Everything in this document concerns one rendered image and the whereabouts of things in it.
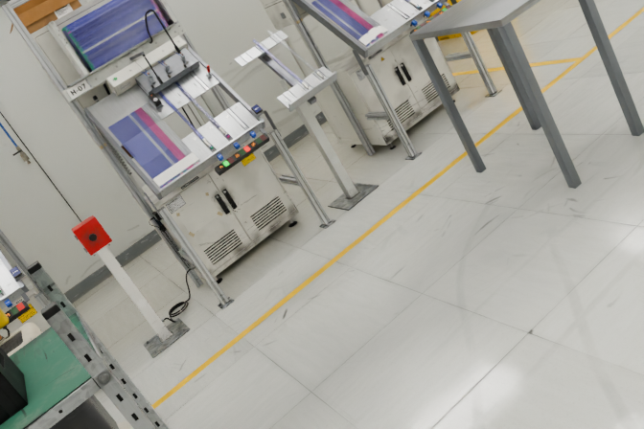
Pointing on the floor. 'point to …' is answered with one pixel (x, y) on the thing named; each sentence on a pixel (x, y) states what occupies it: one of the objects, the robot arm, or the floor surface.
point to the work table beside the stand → (526, 90)
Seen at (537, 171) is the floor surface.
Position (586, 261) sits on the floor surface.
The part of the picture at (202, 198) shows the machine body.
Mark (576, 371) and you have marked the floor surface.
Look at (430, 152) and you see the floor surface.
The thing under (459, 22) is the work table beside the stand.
